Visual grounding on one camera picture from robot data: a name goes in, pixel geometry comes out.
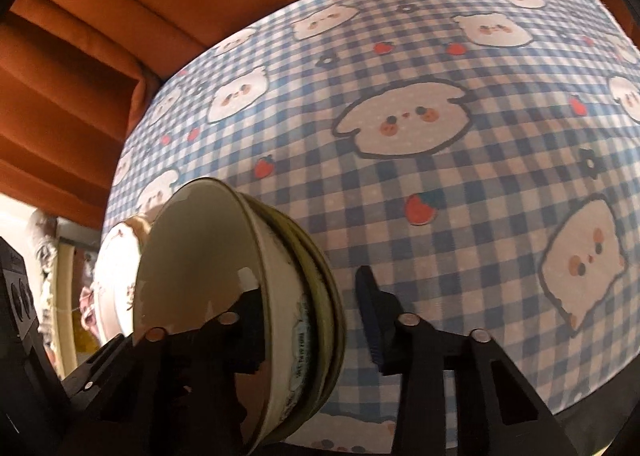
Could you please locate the green floral ceramic bowl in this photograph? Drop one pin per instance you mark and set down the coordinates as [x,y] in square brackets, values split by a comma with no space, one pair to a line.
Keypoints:
[317,296]
[340,316]
[200,246]

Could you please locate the orange curtain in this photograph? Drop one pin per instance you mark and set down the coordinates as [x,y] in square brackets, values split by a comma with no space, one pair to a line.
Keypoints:
[75,86]

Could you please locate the pink cloth bundle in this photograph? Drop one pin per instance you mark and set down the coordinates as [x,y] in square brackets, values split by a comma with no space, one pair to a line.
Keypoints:
[88,308]

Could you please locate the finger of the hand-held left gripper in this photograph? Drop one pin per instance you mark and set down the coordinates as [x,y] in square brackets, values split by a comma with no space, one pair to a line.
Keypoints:
[95,368]

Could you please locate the white plate with red print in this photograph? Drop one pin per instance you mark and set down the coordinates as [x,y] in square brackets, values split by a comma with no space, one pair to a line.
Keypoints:
[112,276]

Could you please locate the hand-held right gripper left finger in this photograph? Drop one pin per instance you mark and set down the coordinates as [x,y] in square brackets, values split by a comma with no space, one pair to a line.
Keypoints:
[227,336]

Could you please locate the blue checkered bear tablecloth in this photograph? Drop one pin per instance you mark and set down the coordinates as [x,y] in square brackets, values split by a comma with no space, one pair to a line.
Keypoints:
[450,61]

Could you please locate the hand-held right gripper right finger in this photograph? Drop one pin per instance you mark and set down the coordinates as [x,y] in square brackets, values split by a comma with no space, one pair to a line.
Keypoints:
[372,323]

